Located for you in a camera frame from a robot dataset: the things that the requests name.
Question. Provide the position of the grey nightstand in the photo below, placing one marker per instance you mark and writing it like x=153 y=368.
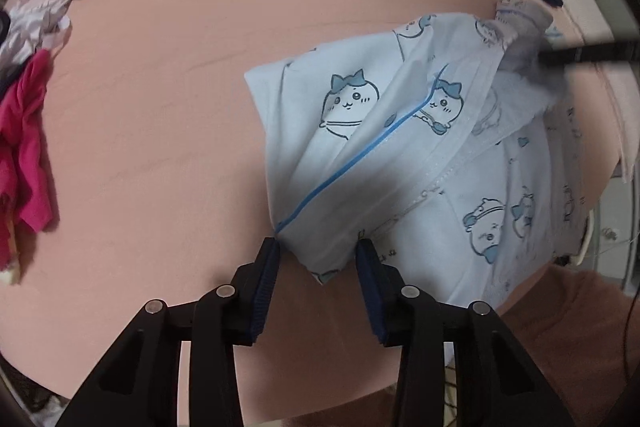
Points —
x=612 y=232

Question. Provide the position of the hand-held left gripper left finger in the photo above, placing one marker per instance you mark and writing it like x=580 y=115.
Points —
x=265 y=287

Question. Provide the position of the light blue cartoon pajama pants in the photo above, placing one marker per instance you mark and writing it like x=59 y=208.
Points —
x=380 y=147

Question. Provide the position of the white satin garment dark trim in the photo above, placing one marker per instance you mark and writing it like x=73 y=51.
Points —
x=25 y=32

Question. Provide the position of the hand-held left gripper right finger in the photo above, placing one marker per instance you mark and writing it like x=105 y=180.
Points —
x=371 y=292

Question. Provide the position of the magenta garment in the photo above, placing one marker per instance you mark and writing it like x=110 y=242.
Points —
x=25 y=147

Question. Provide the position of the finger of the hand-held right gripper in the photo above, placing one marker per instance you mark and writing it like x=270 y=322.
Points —
x=585 y=55

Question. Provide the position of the pink bed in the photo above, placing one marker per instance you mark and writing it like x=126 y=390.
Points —
x=150 y=107

